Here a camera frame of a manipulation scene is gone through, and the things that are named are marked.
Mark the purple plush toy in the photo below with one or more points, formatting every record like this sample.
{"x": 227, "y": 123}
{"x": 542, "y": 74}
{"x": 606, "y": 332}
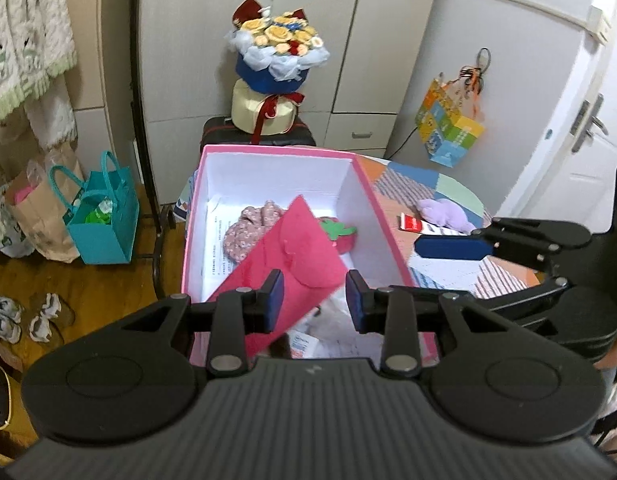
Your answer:
{"x": 446, "y": 212}

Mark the white wardrobe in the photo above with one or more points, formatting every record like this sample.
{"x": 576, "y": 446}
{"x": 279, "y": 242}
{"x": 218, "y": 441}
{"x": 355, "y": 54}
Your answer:
{"x": 188, "y": 35}

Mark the green bottle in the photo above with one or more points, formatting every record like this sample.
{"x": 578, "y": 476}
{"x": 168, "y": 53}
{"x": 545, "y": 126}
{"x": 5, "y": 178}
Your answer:
{"x": 99, "y": 212}

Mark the yellow flower bouquet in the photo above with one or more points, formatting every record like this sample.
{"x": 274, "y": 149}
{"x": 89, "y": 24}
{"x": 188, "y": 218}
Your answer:
{"x": 276, "y": 50}

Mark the brown paper bag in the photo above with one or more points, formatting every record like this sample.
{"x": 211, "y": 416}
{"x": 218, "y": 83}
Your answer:
{"x": 43, "y": 220}

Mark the teal tote bag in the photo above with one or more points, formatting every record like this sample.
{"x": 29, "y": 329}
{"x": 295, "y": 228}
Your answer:
{"x": 103, "y": 240}

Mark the pink cardboard box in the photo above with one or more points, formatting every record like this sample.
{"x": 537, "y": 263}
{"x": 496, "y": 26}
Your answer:
{"x": 283, "y": 175}

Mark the white plastic bag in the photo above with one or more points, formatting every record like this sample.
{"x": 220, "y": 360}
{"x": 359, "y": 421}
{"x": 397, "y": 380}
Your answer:
{"x": 8, "y": 240}

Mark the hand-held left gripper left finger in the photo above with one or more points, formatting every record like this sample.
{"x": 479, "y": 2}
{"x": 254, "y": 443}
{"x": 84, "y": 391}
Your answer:
{"x": 275, "y": 296}

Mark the pair of slippers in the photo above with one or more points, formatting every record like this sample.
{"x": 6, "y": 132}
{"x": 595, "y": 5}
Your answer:
{"x": 48, "y": 317}

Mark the red felt envelope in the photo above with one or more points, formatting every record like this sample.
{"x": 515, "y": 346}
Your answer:
{"x": 293, "y": 255}

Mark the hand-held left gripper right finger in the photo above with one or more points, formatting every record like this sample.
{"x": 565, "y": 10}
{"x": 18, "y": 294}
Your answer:
{"x": 353, "y": 301}

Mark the small white printed carton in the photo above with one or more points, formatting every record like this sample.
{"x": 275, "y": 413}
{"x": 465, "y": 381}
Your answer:
{"x": 302, "y": 345}

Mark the person's right hand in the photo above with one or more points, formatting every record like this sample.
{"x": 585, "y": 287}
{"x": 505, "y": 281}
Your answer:
{"x": 616, "y": 354}

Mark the dark suitcase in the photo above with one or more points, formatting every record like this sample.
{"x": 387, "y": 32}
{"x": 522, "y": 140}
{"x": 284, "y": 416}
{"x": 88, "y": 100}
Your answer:
{"x": 218, "y": 132}

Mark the cream knitted cardigan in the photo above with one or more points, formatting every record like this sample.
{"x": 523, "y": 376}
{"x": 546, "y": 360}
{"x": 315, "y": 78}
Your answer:
{"x": 23, "y": 35}

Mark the black coat rack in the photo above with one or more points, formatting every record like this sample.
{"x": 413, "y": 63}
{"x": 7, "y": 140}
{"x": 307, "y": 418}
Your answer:
{"x": 141, "y": 110}

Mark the printed paper sheet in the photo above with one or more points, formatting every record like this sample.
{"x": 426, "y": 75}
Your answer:
{"x": 221, "y": 260}

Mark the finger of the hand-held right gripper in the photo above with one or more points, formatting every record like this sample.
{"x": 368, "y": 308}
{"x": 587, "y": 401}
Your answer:
{"x": 533, "y": 297}
{"x": 451, "y": 247}

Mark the strawberry plush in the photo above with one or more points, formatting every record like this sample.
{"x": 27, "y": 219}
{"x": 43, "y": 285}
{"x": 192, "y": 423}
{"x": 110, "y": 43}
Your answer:
{"x": 341, "y": 235}

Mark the colourful paper gift bag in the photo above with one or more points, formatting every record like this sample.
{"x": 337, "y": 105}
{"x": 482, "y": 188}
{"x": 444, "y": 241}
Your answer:
{"x": 448, "y": 125}

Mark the pink floral cloth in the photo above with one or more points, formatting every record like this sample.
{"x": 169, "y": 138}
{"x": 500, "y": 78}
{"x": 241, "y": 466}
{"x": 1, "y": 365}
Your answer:
{"x": 248, "y": 230}

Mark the red and white packet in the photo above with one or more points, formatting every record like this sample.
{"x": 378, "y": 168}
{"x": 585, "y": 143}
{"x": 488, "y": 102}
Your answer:
{"x": 411, "y": 222}

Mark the white door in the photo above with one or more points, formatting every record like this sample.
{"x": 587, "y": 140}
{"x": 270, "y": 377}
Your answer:
{"x": 578, "y": 110}

